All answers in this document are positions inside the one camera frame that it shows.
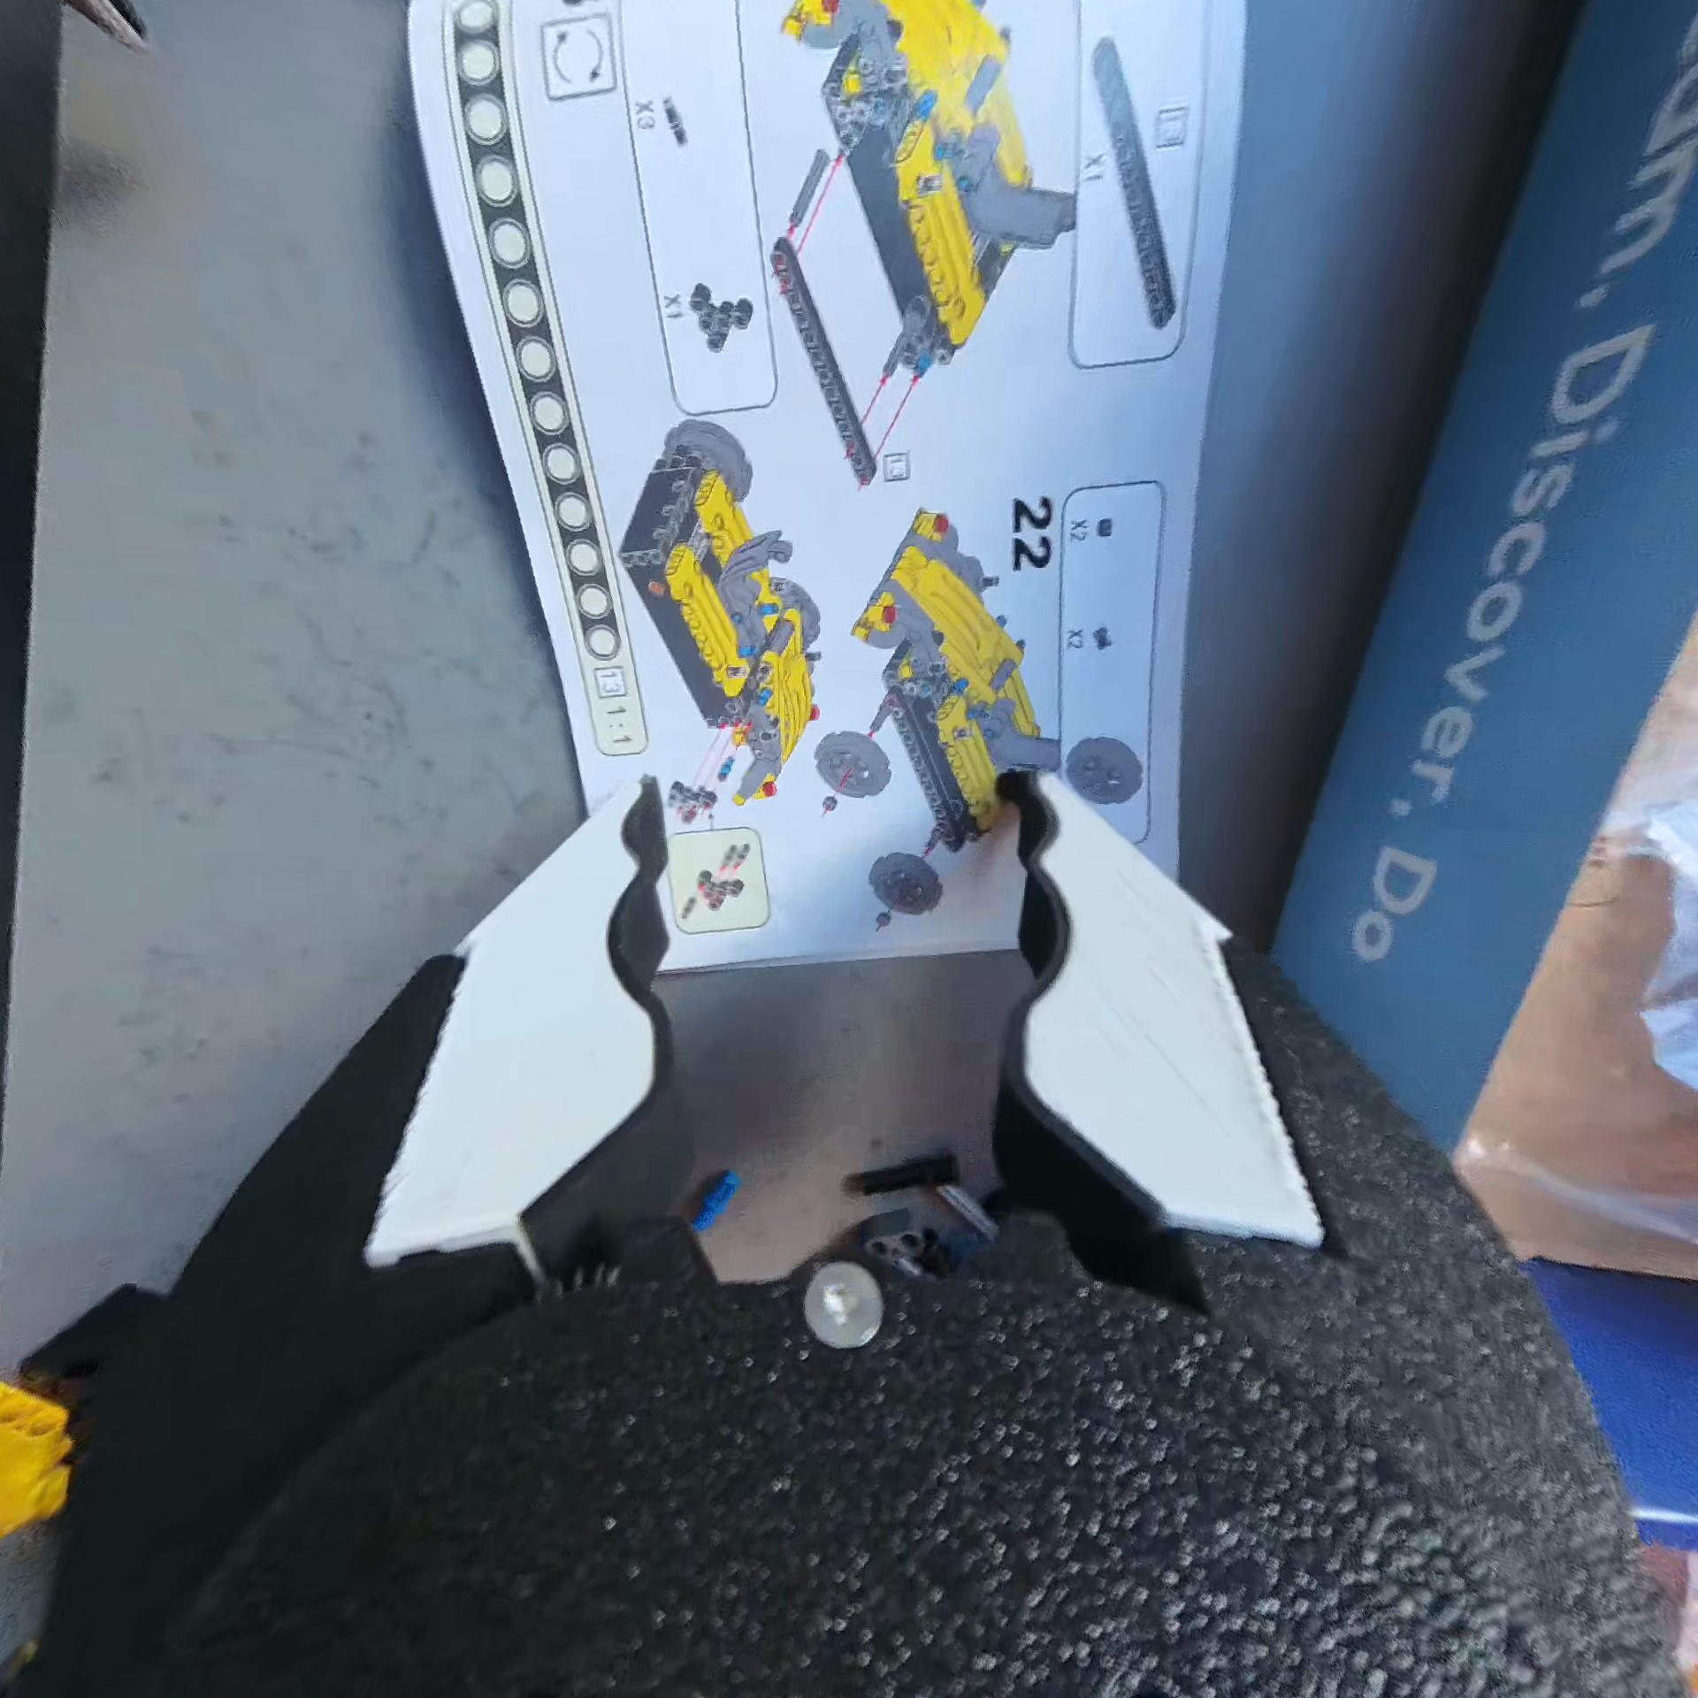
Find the grey desk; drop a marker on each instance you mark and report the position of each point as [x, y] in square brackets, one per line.
[241, 663]

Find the blue cardboard box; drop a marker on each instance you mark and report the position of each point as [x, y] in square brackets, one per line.
[1489, 609]

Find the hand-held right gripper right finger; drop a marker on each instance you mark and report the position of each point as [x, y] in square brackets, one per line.
[1156, 1060]

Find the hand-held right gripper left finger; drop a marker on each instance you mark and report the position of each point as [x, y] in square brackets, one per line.
[542, 1060]

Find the clear plastic bags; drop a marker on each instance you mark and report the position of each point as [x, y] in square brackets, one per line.
[1672, 927]

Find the loose blue pin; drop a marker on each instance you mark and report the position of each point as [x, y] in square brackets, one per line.
[718, 1196]

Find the yellow black brick vehicle model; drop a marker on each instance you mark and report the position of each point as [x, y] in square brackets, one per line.
[30, 1461]

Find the loose black pin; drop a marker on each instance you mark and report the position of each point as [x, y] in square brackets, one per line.
[904, 1176]

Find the instruction booklet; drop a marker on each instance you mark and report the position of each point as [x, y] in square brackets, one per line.
[877, 480]

